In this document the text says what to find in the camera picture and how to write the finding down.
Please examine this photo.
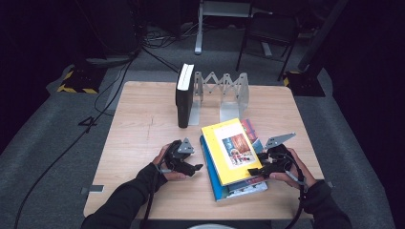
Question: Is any grey slanted metal post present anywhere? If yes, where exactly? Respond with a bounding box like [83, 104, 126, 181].
[297, 0, 350, 73]

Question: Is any hand-held gripper cable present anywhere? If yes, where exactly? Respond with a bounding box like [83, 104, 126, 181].
[280, 152, 308, 229]
[140, 163, 175, 229]

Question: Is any left hand-held gripper cable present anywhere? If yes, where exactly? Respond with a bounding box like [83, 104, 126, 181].
[140, 163, 175, 229]

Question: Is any grey flat base plate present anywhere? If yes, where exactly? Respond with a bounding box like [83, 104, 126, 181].
[85, 53, 137, 69]

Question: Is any clear expandable book rack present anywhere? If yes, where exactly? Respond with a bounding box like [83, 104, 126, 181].
[187, 71, 250, 126]

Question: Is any person's right hand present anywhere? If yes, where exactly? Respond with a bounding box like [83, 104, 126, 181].
[268, 147, 318, 191]

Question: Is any right hand-held gripper cable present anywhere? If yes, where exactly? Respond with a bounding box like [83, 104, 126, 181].
[280, 152, 308, 229]

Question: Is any thick blue book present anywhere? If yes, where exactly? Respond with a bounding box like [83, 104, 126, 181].
[199, 135, 269, 203]

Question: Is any white desk frame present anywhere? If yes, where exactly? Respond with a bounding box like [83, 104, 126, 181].
[194, 0, 273, 58]

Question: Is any bundle of floor cables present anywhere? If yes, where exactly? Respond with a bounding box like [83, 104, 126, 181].
[139, 24, 200, 50]

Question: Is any black chair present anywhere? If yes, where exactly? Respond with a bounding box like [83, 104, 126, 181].
[235, 11, 300, 82]

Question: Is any yellow book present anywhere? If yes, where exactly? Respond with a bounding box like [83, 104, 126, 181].
[201, 117, 264, 187]

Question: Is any black hardcover book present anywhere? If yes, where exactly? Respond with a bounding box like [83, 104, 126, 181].
[175, 63, 196, 129]

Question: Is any red and blue illustrated book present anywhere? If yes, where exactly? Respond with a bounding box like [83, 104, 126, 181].
[227, 118, 269, 193]

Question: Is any person's left hand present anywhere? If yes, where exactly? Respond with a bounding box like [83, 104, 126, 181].
[151, 142, 189, 182]

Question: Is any black equipment cabinet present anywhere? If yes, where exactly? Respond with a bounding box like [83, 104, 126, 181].
[75, 0, 141, 60]

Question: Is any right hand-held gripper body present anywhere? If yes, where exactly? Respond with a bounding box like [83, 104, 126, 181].
[265, 132, 297, 177]

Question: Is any long black floor cable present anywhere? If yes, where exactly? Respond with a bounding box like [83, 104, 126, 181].
[12, 47, 141, 229]

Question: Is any black yellow striped stand base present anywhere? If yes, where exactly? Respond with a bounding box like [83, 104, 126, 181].
[56, 65, 108, 94]

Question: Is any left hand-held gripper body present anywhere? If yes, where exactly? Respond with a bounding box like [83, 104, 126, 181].
[163, 136, 196, 174]

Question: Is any white rounded object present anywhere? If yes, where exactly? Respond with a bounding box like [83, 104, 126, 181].
[187, 223, 239, 229]

